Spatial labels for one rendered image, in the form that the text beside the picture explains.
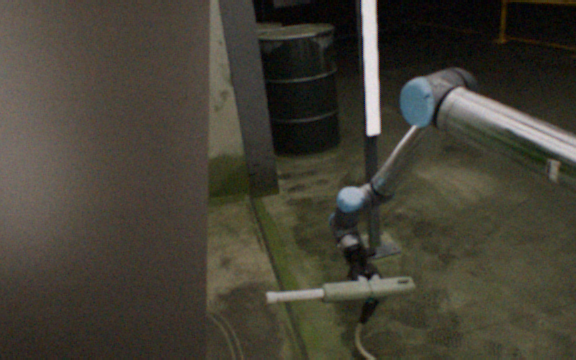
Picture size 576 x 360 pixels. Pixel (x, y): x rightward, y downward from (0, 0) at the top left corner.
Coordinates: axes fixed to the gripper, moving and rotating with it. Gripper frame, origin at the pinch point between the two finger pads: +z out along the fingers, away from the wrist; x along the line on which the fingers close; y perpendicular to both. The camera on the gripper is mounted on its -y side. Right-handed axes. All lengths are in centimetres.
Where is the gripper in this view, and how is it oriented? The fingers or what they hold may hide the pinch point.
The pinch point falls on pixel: (376, 296)
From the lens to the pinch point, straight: 152.7
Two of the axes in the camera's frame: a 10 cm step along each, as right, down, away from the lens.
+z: 2.4, 6.7, -7.1
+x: -9.6, 0.3, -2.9
